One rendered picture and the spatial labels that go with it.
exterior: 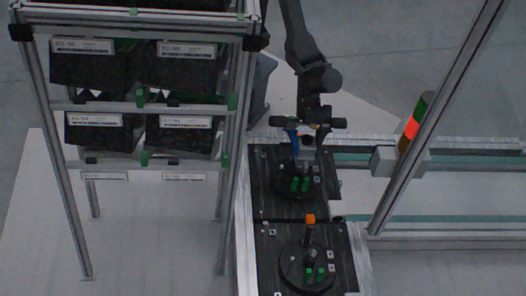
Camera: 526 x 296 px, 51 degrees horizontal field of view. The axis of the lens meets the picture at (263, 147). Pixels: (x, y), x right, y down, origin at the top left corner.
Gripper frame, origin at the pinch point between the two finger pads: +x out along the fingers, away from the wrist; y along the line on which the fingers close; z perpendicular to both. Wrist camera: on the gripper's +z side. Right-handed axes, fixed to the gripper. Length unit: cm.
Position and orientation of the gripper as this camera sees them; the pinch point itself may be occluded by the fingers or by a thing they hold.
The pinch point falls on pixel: (306, 143)
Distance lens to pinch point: 136.3
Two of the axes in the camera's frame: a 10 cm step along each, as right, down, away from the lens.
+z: 1.4, 0.7, -9.9
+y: 9.9, 0.2, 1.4
